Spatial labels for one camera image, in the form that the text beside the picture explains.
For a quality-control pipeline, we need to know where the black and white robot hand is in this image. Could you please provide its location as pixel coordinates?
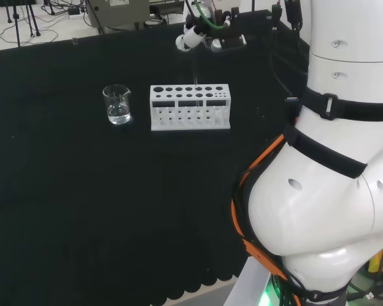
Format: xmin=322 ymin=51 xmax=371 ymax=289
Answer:
xmin=175 ymin=6 xmax=248 ymax=54

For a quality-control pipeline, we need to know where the clear glass rod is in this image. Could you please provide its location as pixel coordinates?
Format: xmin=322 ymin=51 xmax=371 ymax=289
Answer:
xmin=193 ymin=52 xmax=202 ymax=108

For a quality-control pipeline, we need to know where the white test tube rack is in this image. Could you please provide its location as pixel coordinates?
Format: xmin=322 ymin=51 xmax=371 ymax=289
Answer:
xmin=149 ymin=84 xmax=232 ymax=132

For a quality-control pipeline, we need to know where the grey equipment box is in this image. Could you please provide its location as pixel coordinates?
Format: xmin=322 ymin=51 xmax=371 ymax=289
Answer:
xmin=85 ymin=0 xmax=152 ymax=34

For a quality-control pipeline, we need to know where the clear glass beaker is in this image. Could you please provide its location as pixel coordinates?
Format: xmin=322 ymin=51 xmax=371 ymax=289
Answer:
xmin=102 ymin=84 xmax=132 ymax=126

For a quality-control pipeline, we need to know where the black tripod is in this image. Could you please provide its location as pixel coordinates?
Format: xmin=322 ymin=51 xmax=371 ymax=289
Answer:
xmin=0 ymin=0 xmax=41 ymax=48

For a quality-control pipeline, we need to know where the black bench cloth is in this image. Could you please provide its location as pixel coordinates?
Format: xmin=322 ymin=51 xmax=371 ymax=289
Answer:
xmin=0 ymin=9 xmax=311 ymax=306

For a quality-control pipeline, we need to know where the yellow stop button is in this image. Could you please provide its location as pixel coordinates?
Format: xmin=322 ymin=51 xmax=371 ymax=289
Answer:
xmin=368 ymin=240 xmax=383 ymax=282

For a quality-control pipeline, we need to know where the green cable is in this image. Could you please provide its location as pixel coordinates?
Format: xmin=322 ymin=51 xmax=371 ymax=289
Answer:
xmin=192 ymin=0 xmax=228 ymax=31

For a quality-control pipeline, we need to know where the black cable with blue plug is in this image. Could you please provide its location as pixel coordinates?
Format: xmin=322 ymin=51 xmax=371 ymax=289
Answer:
xmin=267 ymin=27 xmax=308 ymax=106

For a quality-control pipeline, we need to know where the orange cable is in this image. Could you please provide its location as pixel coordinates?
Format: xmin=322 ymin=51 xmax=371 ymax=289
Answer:
xmin=230 ymin=133 xmax=303 ymax=306

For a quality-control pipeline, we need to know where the grey metal base plate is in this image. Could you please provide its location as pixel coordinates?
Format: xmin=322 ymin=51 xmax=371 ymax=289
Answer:
xmin=225 ymin=256 xmax=276 ymax=306

